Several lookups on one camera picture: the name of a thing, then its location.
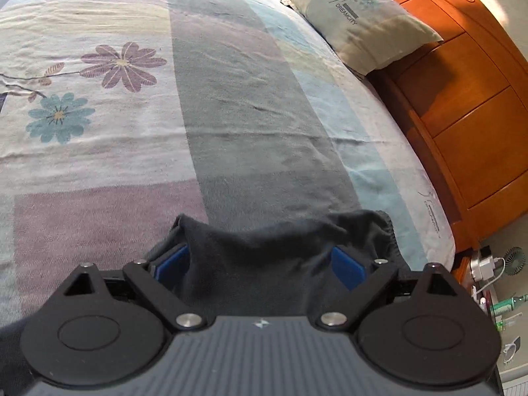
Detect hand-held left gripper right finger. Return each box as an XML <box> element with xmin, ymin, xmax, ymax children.
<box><xmin>317</xmin><ymin>245</ymin><xmax>460</xmax><ymax>333</ymax></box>

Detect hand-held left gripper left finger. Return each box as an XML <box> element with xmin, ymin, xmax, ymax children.
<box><xmin>62</xmin><ymin>244</ymin><xmax>207</xmax><ymax>331</ymax></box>

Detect dark grey pants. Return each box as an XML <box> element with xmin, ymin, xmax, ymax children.
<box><xmin>0</xmin><ymin>210</ymin><xmax>407</xmax><ymax>396</ymax></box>

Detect white power adapter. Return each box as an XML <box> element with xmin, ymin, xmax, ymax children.
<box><xmin>470</xmin><ymin>255</ymin><xmax>506</xmax><ymax>281</ymax></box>

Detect green tube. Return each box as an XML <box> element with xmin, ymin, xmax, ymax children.
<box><xmin>493</xmin><ymin>294</ymin><xmax>528</xmax><ymax>312</ymax></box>

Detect small grey fan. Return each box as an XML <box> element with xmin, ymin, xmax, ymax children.
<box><xmin>501</xmin><ymin>247</ymin><xmax>525</xmax><ymax>270</ymax></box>

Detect floral patchwork bed sheet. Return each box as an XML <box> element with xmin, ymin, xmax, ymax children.
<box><xmin>0</xmin><ymin>0</ymin><xmax>456</xmax><ymax>331</ymax></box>

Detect wooden headboard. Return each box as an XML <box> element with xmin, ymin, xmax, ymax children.
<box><xmin>367</xmin><ymin>0</ymin><xmax>528</xmax><ymax>256</ymax></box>

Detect beige printed pillow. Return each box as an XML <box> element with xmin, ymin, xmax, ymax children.
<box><xmin>270</xmin><ymin>0</ymin><xmax>444</xmax><ymax>76</ymax></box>

